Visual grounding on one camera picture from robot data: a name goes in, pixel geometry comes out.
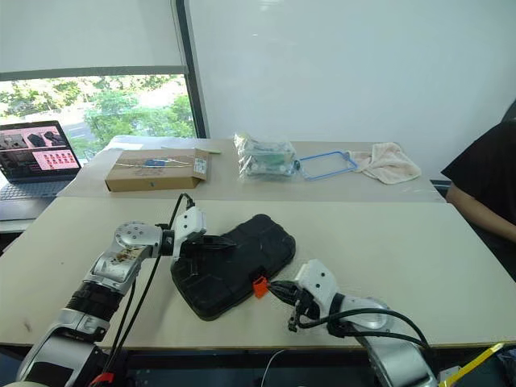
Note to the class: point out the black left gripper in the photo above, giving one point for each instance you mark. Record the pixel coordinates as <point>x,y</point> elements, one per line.
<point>195,249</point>

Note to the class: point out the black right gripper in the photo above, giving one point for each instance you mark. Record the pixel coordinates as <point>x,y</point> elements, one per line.
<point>300,308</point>

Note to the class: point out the orange case latch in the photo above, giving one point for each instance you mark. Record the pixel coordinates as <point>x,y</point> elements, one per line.
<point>260,287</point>

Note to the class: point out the black plastic tool case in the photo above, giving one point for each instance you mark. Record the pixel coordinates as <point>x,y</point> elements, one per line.
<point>250,250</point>

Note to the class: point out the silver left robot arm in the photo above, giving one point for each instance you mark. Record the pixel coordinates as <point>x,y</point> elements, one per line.
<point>121,258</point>

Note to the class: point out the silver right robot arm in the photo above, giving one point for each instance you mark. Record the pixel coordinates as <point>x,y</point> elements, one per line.
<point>399,359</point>

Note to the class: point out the person's bare forearm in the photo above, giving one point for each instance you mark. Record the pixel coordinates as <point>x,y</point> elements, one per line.
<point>475,209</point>

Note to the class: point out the pale green paper strip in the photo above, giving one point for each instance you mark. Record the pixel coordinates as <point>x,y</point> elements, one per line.
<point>209,151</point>

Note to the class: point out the flat brown cardboard box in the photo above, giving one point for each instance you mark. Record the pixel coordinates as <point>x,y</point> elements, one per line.
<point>153,173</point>

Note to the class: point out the clear plastic bag of parts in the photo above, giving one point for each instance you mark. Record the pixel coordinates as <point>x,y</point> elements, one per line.
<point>266,159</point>

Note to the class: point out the clear lid with blue rim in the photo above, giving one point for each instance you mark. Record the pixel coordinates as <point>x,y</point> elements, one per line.
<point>328,165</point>

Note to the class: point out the pink towel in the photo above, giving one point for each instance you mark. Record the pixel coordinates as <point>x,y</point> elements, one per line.
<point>391,165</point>

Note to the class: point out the red clip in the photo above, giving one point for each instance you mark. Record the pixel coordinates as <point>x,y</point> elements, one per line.
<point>102,379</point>

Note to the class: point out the open grey laptop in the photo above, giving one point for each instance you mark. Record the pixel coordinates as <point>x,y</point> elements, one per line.
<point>36,149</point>

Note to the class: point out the person in black shirt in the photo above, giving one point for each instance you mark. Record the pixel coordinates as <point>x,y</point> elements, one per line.
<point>492,161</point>

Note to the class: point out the white roller blind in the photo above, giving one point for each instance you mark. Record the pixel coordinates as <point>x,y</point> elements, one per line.
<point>80,32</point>

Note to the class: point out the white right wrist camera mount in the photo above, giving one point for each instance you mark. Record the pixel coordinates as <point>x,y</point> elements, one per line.
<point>316,282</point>

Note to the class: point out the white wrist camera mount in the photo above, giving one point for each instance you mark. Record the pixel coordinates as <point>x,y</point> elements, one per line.
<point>189,223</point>
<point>316,282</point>

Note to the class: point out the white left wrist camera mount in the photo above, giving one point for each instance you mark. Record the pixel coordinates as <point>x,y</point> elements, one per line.
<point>189,223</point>

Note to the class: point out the dark window frame post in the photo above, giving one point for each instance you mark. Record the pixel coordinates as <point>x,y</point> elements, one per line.
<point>193,80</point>

